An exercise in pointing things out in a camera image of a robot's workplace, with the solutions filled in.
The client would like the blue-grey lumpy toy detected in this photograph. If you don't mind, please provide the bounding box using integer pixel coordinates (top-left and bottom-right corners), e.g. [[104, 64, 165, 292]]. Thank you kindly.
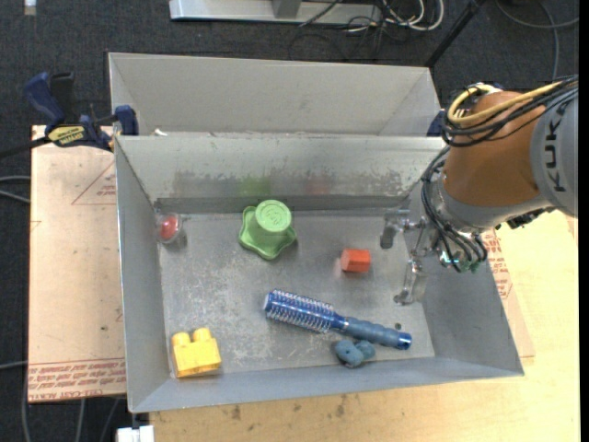
[[332, 338, 376, 369]]

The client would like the red ball in clear cup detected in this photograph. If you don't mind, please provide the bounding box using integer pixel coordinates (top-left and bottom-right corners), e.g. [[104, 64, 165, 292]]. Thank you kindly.
[[155, 211, 189, 248]]

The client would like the grey metal bin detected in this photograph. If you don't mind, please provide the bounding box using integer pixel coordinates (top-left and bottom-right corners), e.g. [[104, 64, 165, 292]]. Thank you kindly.
[[108, 52, 525, 414]]

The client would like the black cylinder on white bracket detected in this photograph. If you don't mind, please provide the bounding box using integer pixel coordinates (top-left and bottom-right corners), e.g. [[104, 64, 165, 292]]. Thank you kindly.
[[505, 210, 540, 230]]

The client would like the yellow toy brick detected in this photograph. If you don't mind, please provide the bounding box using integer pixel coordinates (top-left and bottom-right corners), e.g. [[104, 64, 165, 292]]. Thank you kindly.
[[170, 327, 224, 379]]

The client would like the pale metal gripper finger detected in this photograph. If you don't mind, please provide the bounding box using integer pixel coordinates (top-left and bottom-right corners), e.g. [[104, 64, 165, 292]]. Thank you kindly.
[[393, 257, 428, 307], [380, 208, 427, 250]]

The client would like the blue hairbrush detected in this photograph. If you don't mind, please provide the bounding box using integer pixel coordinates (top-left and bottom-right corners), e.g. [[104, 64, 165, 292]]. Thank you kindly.
[[262, 288, 413, 352]]

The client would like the green plastic cup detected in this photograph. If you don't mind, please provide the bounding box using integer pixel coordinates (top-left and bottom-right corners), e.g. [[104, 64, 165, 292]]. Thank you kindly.
[[237, 199, 298, 262]]

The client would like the orange-red block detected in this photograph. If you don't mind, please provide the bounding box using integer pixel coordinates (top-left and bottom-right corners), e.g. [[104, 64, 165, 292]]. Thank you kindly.
[[340, 247, 373, 274]]

